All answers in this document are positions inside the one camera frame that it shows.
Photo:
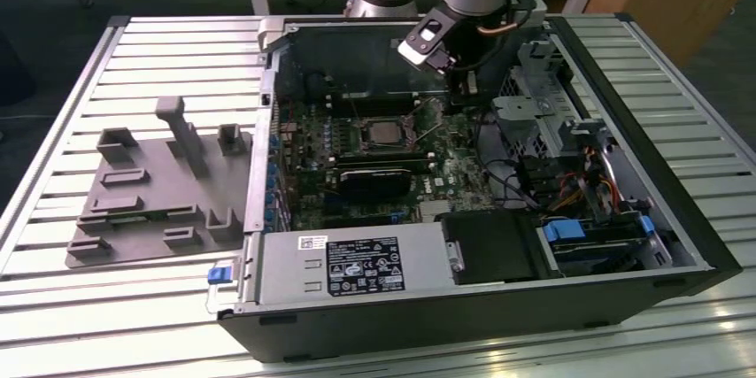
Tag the black graphics card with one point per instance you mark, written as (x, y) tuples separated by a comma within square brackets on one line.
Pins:
[(373, 183)]

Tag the grey plastic parts rack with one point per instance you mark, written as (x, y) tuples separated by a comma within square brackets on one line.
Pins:
[(154, 183)]

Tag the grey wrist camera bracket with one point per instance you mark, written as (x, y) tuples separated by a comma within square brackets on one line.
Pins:
[(531, 8)]

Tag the hard disk blue carrier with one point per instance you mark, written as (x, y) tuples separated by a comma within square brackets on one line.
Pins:
[(565, 229)]

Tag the blue case latch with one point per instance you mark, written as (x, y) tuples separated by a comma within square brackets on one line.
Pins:
[(219, 275)]

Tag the green motherboard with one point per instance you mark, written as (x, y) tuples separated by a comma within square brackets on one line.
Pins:
[(461, 174)]

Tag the grey metal drive cage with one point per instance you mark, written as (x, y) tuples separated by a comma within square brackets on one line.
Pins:
[(526, 130)]

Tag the black open PC case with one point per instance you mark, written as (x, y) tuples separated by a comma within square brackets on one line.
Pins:
[(473, 329)]

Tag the green RAM stick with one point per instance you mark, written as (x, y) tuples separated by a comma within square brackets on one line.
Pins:
[(155, 218)]

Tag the silver square CPU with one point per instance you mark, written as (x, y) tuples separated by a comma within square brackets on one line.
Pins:
[(382, 132)]

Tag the black plastic drive bay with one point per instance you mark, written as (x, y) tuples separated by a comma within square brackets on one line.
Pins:
[(490, 245)]

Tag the CPU socket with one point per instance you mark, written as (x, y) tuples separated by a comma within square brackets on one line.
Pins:
[(359, 143)]

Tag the small silver chipset heatsink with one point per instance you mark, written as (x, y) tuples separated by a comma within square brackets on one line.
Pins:
[(434, 210)]

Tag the black RAM stick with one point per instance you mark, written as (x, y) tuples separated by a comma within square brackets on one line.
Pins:
[(378, 156)]

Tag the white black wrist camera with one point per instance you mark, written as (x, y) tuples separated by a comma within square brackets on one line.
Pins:
[(426, 39)]

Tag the grey power supply unit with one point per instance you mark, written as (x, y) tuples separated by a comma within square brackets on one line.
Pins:
[(283, 272)]

